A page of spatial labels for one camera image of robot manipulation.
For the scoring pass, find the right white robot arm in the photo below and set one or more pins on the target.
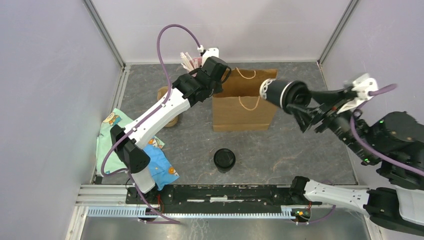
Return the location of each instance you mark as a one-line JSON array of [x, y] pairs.
[[395, 144]]

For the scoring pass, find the blue patterned cloth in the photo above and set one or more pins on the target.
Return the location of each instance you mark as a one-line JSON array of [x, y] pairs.
[[162, 172]]

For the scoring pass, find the brown paper takeout bag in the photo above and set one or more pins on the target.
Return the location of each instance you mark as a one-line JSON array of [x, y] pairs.
[[239, 107]]

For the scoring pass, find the wooden stirrers in wrappers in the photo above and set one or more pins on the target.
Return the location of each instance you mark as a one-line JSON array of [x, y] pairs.
[[189, 63]]

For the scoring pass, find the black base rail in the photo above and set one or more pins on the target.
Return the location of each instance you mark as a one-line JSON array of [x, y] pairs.
[[225, 199]]

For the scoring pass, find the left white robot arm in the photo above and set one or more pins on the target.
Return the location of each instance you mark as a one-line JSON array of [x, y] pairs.
[[187, 90]]

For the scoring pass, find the black paper coffee cup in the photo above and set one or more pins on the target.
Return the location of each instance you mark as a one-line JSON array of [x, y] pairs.
[[272, 90]]

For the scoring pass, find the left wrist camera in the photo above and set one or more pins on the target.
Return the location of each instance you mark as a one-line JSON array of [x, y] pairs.
[[206, 53]]

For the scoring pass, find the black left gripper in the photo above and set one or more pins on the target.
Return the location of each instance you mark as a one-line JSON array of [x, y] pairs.
[[219, 88]]

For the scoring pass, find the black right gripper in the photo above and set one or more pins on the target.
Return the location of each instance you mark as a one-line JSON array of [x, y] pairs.
[[329, 102]]

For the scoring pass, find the green patterned cloth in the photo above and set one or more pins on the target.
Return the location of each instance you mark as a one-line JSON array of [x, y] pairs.
[[104, 142]]

